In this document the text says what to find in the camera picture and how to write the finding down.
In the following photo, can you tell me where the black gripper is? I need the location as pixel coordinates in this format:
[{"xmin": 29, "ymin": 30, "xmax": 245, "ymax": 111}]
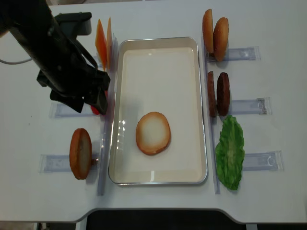
[{"xmin": 35, "ymin": 11, "xmax": 110, "ymax": 115}]

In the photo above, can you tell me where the red tomato slice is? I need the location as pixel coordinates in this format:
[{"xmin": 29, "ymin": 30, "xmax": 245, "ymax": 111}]
[{"xmin": 91, "ymin": 91, "xmax": 108, "ymax": 115}]

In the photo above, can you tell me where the bread slice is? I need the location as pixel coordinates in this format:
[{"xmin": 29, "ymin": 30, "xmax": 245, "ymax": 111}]
[
  {"xmin": 69, "ymin": 128, "xmax": 92, "ymax": 180},
  {"xmin": 136, "ymin": 112, "xmax": 171, "ymax": 155}
]

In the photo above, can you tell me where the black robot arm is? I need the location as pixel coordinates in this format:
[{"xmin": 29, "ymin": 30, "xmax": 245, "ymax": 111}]
[{"xmin": 0, "ymin": 0, "xmax": 110, "ymax": 115}]

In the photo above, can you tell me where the orange cheese slice outer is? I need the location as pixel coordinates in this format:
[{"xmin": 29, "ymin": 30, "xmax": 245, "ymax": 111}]
[{"xmin": 95, "ymin": 19, "xmax": 107, "ymax": 70}]

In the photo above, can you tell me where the orange cheese slice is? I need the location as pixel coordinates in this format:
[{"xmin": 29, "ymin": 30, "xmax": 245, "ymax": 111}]
[
  {"xmin": 95, "ymin": 19, "xmax": 107, "ymax": 70},
  {"xmin": 106, "ymin": 18, "xmax": 112, "ymax": 70}
]

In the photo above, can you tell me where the orange cheese slice inner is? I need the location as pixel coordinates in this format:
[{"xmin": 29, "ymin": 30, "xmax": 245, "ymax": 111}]
[{"xmin": 106, "ymin": 18, "xmax": 112, "ymax": 70}]

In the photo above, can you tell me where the brown meat patty inner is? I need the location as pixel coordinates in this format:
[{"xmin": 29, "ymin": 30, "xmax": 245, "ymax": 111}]
[{"xmin": 207, "ymin": 71, "xmax": 216, "ymax": 117}]

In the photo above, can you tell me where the brown meat patty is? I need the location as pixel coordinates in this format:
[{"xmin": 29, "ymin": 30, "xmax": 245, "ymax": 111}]
[
  {"xmin": 217, "ymin": 72, "xmax": 230, "ymax": 116},
  {"xmin": 207, "ymin": 71, "xmax": 216, "ymax": 117}
]

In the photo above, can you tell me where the brown meat patty outer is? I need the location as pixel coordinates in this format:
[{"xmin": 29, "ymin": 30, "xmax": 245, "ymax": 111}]
[{"xmin": 217, "ymin": 72, "xmax": 230, "ymax": 116}]

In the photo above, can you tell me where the green lettuce leaf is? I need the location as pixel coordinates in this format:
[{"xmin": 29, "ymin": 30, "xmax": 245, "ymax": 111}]
[{"xmin": 215, "ymin": 115, "xmax": 245, "ymax": 190}]

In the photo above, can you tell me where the left clear acrylic rack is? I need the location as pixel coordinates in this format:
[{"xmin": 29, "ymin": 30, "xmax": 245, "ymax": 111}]
[{"xmin": 38, "ymin": 35, "xmax": 118, "ymax": 196}]

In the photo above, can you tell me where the clear acrylic rack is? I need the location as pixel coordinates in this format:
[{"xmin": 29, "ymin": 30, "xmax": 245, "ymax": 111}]
[
  {"xmin": 38, "ymin": 35, "xmax": 118, "ymax": 196},
  {"xmin": 201, "ymin": 41, "xmax": 283, "ymax": 194}
]

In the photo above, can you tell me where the white rectangular tray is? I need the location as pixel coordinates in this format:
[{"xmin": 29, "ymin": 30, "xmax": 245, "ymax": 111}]
[{"xmin": 108, "ymin": 37, "xmax": 207, "ymax": 186}]

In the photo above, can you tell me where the bun top inner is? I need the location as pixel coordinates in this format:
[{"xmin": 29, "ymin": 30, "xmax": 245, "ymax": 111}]
[{"xmin": 202, "ymin": 9, "xmax": 214, "ymax": 54}]

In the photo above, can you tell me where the bun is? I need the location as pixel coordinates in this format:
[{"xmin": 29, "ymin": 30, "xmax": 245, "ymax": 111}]
[
  {"xmin": 213, "ymin": 17, "xmax": 229, "ymax": 62},
  {"xmin": 202, "ymin": 9, "xmax": 214, "ymax": 54}
]

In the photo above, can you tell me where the bun top outer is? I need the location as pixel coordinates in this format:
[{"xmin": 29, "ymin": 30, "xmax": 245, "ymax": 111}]
[{"xmin": 213, "ymin": 17, "xmax": 229, "ymax": 62}]

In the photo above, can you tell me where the right clear acrylic rack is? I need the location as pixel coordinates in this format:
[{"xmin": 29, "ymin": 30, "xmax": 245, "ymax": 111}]
[{"xmin": 201, "ymin": 41, "xmax": 283, "ymax": 194}]

